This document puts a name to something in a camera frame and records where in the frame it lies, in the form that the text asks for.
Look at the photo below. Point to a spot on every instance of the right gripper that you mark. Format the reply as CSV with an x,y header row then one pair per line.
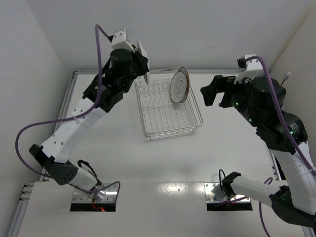
x,y
222,89

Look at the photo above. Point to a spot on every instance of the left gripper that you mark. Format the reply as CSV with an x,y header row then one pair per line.
x,y
142,62

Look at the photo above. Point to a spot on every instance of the green rimmed plate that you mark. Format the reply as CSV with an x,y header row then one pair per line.
x,y
145,61

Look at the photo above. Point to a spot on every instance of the black rimmed white plate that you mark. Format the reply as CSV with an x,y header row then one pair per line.
x,y
177,87

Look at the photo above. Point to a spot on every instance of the orange sunburst plate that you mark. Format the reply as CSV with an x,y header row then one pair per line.
x,y
187,77

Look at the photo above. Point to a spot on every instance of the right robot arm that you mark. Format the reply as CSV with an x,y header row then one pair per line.
x,y
295,201

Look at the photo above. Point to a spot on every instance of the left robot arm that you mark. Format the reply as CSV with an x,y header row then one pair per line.
x,y
107,89

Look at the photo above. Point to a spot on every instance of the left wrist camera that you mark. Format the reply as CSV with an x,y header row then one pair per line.
x,y
121,40

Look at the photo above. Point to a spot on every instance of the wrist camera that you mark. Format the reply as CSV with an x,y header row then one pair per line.
x,y
249,68
121,40

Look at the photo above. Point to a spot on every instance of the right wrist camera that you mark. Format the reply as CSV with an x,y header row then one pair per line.
x,y
249,68

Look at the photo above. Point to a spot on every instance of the wire dish rack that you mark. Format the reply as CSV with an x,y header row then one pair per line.
x,y
160,116

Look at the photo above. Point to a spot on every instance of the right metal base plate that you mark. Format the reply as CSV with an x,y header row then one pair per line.
x,y
214,195

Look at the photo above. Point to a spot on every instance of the metal base plate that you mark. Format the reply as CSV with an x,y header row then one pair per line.
x,y
106,196
214,195

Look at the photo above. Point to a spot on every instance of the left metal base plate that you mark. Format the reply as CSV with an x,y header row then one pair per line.
x,y
106,196

